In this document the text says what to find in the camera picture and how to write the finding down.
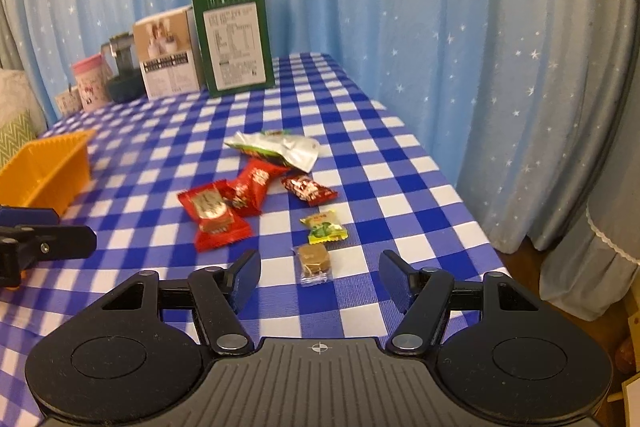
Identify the pink cup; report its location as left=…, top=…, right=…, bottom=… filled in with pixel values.
left=71, top=54, right=112, bottom=112

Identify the white cushion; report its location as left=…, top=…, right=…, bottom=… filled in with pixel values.
left=0, top=68, right=48, bottom=130

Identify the yellow green candy packet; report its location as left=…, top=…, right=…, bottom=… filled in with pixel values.
left=299, top=209, right=349, bottom=245

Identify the red snack packet white print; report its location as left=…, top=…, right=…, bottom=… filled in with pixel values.
left=227, top=158, right=291, bottom=217

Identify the dark red snack packet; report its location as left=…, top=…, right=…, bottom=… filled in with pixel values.
left=280, top=173, right=339, bottom=208

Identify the brown candy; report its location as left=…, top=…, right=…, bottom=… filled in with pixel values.
left=291, top=243, right=335, bottom=285

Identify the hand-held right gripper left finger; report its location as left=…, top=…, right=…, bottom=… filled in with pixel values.
left=100, top=249, right=262, bottom=355

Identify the white carton box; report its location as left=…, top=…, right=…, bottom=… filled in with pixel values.
left=132, top=6, right=206, bottom=100

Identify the small white cup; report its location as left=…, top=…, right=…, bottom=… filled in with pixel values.
left=55, top=88, right=82, bottom=116

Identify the green carton box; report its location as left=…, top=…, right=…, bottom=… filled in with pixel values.
left=191, top=0, right=277, bottom=98

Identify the large red gold candy packet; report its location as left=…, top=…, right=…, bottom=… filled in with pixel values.
left=177, top=179, right=255, bottom=254

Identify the blue white checked tablecloth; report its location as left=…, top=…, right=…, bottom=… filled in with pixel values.
left=0, top=52, right=512, bottom=413

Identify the grey cloth with lace trim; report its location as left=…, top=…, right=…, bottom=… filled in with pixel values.
left=539, top=117, right=640, bottom=323

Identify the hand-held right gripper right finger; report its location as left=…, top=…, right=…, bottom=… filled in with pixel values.
left=378, top=250, right=543, bottom=356

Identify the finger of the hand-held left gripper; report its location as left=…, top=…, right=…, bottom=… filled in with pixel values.
left=0, top=205, right=61, bottom=224
left=0, top=225, right=98, bottom=289

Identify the light blue star curtain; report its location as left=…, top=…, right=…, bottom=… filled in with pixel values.
left=0, top=0, right=640, bottom=253

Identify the silver green snack packet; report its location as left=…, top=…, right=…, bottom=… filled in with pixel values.
left=223, top=129, right=321, bottom=172

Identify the orange plastic basket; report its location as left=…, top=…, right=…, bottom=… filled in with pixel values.
left=0, top=129, right=97, bottom=217

